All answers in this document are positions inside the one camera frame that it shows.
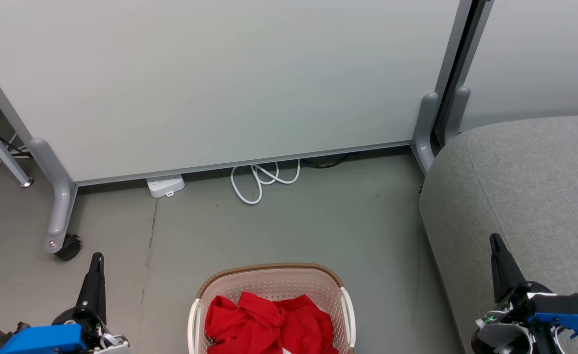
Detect grey fabric sofa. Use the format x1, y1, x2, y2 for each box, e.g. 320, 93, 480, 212
419, 114, 578, 354

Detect black caster wheel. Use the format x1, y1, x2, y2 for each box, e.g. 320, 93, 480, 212
55, 234, 82, 261

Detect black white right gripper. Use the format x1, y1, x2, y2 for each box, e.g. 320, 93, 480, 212
471, 233, 565, 354

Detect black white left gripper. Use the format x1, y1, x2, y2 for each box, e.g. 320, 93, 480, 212
52, 252, 130, 354

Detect short grey partition foot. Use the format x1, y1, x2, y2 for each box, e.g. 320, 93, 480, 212
444, 87, 471, 144
411, 92, 439, 175

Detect white plastic laundry basket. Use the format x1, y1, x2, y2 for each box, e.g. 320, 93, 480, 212
187, 263, 356, 354

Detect long grey partition foot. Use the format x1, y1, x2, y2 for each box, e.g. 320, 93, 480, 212
29, 138, 78, 254

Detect coiled white power cable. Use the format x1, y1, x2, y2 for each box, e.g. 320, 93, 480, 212
230, 159, 301, 205

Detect red jersey with black number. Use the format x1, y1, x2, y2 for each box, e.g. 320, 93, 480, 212
274, 294, 339, 354

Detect white partition panel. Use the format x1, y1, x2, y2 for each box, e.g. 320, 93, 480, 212
0, 0, 474, 186
459, 0, 578, 132

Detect white power strip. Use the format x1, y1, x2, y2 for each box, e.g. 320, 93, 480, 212
146, 175, 185, 198

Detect red shorts with white stripe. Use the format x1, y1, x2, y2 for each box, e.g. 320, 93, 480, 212
204, 291, 285, 354

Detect thin black cable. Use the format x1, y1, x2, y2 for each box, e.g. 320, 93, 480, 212
0, 135, 32, 159

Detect black floor cable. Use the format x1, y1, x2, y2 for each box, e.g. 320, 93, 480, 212
301, 153, 348, 169

